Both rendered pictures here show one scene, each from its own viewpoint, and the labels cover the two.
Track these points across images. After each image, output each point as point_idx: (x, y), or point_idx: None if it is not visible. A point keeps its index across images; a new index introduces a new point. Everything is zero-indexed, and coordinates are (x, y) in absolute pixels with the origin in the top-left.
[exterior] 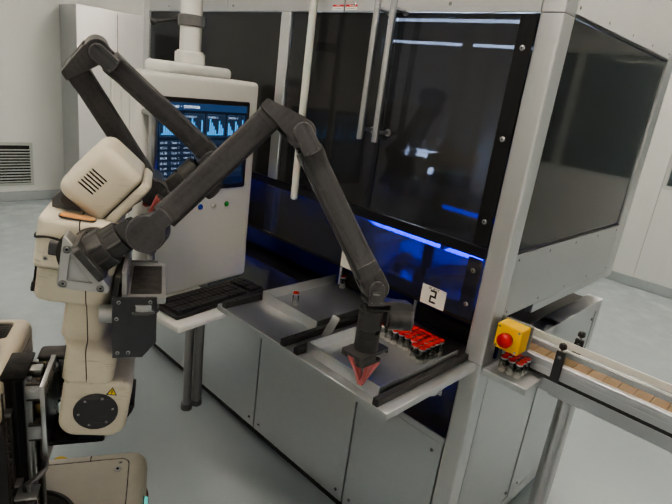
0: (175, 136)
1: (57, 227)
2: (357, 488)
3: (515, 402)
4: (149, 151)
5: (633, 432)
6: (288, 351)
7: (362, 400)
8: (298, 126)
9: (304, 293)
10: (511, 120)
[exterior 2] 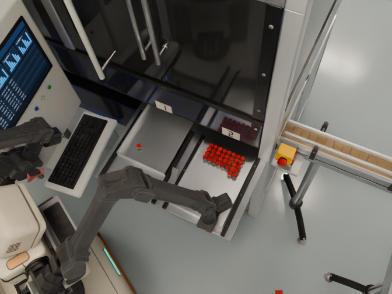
0: None
1: (13, 274)
2: None
3: None
4: None
5: (355, 179)
6: (158, 206)
7: (214, 233)
8: (135, 196)
9: (139, 129)
10: (269, 66)
